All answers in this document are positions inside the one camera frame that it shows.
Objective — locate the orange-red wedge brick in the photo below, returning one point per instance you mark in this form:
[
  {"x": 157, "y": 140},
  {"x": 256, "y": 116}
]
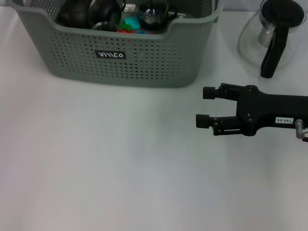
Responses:
[{"x": 120, "y": 31}]

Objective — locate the cyan square brick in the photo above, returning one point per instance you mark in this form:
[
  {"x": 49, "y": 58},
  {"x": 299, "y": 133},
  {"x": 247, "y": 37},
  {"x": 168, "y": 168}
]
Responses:
[{"x": 134, "y": 22}]

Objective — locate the small red cube brick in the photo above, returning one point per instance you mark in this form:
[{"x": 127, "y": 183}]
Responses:
[{"x": 131, "y": 31}]

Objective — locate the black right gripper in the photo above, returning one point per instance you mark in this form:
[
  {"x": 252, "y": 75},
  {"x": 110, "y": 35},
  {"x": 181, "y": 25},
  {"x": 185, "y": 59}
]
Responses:
[{"x": 269, "y": 108}]

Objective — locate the green rectangular brick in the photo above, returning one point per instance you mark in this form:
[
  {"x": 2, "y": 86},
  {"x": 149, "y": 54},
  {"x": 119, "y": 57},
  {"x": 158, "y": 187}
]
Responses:
[{"x": 125, "y": 25}]

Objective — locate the black ceramic teapot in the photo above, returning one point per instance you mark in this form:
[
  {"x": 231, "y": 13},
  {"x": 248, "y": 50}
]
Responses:
[{"x": 72, "y": 14}]

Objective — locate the blue square brick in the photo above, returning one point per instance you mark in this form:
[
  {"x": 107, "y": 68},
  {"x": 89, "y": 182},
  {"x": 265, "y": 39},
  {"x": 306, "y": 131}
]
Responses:
[{"x": 142, "y": 32}]

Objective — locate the grey perforated storage bin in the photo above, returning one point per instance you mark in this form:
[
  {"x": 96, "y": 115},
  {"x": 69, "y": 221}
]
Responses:
[{"x": 156, "y": 65}]

